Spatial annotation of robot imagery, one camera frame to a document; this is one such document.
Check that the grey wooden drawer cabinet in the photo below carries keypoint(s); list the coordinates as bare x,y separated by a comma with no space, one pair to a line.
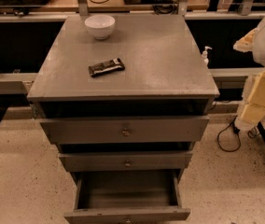
164,76

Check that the black snack bar wrapper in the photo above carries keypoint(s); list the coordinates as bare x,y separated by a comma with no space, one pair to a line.
106,67

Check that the grey middle drawer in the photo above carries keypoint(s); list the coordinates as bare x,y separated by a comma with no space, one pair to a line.
121,161

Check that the white pump dispenser bottle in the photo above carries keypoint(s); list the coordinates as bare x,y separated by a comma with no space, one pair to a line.
205,54

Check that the grey top drawer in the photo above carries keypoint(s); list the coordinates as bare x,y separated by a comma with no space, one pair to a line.
125,130

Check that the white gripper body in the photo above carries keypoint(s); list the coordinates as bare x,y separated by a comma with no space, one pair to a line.
252,109

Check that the grey drawer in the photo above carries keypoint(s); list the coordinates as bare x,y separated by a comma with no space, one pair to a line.
121,161
127,197
125,130

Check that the white ceramic bowl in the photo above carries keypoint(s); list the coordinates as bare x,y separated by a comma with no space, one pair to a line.
100,26

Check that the grey bottom drawer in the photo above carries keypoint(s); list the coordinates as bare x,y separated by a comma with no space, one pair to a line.
127,197

